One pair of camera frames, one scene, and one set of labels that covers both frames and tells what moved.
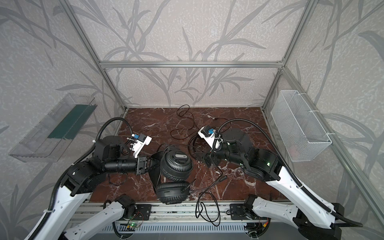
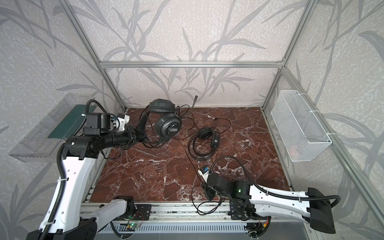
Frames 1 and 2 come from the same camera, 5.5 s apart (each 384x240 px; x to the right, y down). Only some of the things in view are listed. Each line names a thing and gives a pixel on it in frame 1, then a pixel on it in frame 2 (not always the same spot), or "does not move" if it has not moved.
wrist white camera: (137, 146) to (121, 120)
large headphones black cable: (202, 206) to (200, 188)
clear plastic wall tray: (47, 141) does not move
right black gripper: (208, 157) to (210, 183)
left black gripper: (141, 165) to (131, 136)
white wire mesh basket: (302, 138) does not move
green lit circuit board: (133, 224) does not move
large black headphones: (176, 164) to (168, 124)
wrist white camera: (208, 133) to (204, 172)
